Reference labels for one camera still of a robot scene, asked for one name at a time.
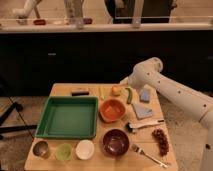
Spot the bunch of red grapes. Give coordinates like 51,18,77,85
152,129,169,156

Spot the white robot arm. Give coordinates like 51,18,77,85
120,57,213,171

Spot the white small bowl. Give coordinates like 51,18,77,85
75,140,95,160

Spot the wooden table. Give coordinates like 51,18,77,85
24,83,178,171

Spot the metal fork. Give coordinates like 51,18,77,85
131,144,169,169

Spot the orange round fruit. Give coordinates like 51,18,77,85
111,85,121,96

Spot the light green cup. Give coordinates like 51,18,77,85
55,144,71,161

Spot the blue sponge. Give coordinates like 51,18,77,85
139,88,151,103

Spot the orange bowl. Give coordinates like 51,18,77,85
99,99,126,123

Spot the grey-blue folded cloth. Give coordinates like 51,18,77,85
132,103,153,119

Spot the dark purple bowl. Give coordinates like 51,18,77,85
102,129,130,157

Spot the yellow-green stick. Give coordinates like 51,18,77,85
99,86,105,100

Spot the black tripod stand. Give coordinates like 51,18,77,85
0,79,38,141

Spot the green pepper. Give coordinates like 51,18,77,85
125,87,133,104

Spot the metal cup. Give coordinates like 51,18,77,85
33,141,49,158

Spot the green plastic tray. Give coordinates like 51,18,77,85
36,97,98,139

